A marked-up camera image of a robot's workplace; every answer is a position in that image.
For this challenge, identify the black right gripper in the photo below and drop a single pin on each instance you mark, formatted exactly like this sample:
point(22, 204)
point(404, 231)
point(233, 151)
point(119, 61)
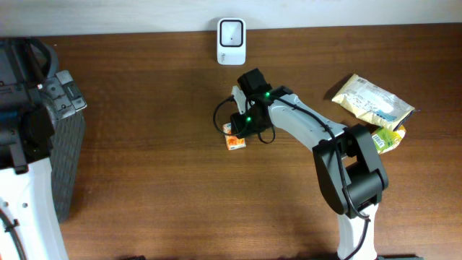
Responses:
point(240, 125)

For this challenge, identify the small orange white packet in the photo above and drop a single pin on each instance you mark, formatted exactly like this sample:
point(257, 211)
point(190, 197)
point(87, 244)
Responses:
point(232, 142)

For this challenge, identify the yellow snack bag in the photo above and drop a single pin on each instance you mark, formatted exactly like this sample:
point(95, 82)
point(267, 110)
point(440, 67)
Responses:
point(372, 104)

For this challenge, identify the green drink carton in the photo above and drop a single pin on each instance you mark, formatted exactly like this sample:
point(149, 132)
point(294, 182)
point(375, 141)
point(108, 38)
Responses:
point(386, 140)

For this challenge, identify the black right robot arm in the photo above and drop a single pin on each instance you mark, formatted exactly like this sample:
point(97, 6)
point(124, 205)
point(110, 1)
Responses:
point(350, 173)

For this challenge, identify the white barcode scanner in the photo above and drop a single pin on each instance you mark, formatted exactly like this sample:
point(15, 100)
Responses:
point(231, 41)

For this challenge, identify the grey plastic mesh basket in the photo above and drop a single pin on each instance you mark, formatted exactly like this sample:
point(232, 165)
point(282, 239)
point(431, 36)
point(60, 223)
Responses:
point(66, 107)

